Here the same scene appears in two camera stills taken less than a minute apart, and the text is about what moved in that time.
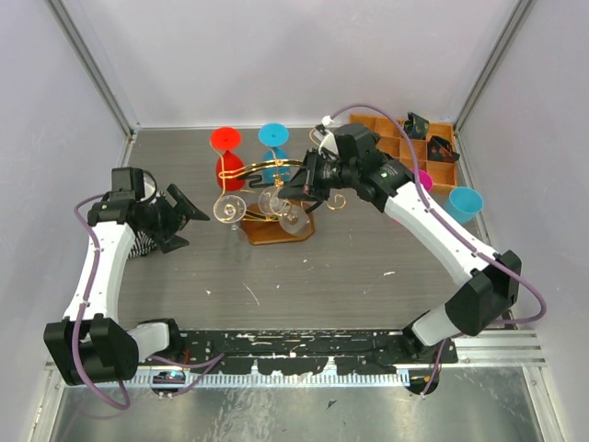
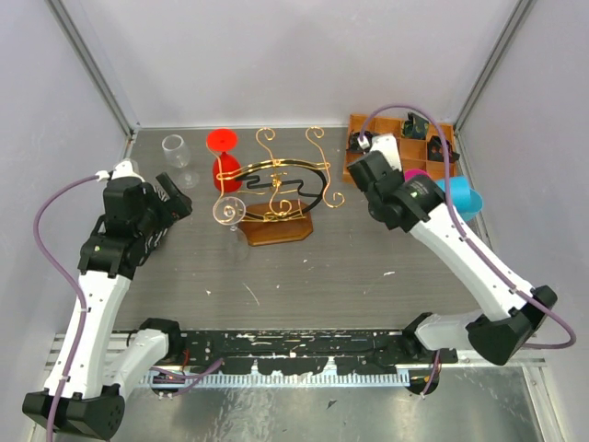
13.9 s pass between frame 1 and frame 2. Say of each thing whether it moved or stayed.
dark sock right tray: stayed
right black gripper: moved
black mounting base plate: stayed
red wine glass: stayed
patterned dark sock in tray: stayed
